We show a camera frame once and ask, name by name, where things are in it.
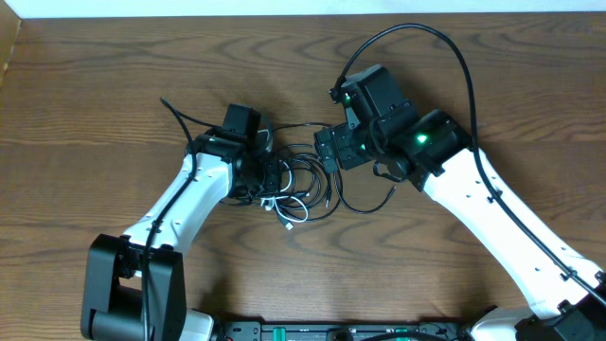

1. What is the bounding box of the white usb cable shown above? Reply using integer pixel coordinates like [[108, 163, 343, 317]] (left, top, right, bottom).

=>
[[258, 160, 310, 224]]

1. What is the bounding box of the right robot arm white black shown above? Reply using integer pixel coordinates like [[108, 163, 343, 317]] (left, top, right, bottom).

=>
[[314, 64, 605, 340]]

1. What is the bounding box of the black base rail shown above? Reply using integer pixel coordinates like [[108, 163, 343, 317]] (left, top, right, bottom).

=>
[[210, 320, 471, 341]]

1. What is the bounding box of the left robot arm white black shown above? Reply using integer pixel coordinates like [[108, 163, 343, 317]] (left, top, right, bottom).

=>
[[80, 104, 281, 340]]

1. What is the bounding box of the black usb cable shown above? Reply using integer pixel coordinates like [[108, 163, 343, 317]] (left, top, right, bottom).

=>
[[220, 121, 398, 232]]

